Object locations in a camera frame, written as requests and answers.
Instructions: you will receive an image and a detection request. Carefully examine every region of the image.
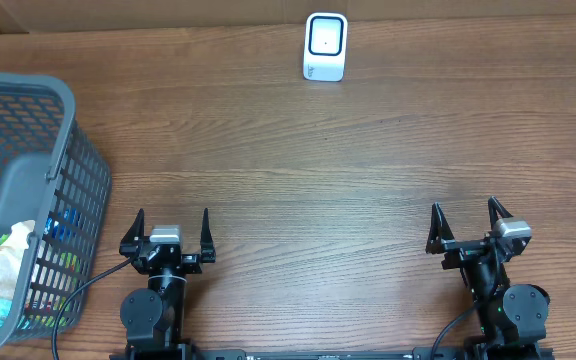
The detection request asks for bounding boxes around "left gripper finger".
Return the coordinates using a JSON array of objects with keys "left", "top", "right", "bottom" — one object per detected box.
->
[
  {"left": 119, "top": 209, "right": 145, "bottom": 258},
  {"left": 199, "top": 208, "right": 216, "bottom": 264}
]

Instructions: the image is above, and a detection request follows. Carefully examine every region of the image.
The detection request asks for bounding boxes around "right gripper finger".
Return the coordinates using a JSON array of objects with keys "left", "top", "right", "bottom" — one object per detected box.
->
[
  {"left": 487, "top": 196, "right": 513, "bottom": 229},
  {"left": 425, "top": 202, "right": 456, "bottom": 254}
]

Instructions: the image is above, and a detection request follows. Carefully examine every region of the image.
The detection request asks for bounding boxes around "blue oreo cookie pack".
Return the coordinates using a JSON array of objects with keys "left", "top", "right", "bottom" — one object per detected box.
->
[{"left": 44, "top": 208, "right": 81, "bottom": 242}]

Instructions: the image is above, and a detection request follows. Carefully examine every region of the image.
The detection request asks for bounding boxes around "green haribo gummy bag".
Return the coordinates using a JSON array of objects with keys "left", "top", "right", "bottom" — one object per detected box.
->
[{"left": 22, "top": 247, "right": 80, "bottom": 329}]

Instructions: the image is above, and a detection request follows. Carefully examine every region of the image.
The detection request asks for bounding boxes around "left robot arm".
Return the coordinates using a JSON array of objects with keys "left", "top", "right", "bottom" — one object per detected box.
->
[{"left": 119, "top": 210, "right": 216, "bottom": 360}]

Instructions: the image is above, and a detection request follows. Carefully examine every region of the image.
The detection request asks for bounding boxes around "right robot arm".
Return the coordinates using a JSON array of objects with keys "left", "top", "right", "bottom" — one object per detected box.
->
[{"left": 424, "top": 196, "right": 554, "bottom": 359}]

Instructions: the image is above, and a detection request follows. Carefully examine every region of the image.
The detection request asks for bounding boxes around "white barcode scanner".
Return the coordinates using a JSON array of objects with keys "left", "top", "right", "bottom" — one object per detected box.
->
[{"left": 303, "top": 12, "right": 348, "bottom": 82}]

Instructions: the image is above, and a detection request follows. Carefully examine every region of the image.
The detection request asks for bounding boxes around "grey plastic mesh basket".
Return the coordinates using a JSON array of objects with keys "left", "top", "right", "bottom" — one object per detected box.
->
[{"left": 0, "top": 73, "right": 112, "bottom": 347}]

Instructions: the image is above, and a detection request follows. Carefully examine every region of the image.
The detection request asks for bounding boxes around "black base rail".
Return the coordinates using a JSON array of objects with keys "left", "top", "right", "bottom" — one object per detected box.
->
[{"left": 109, "top": 346, "right": 555, "bottom": 360}]

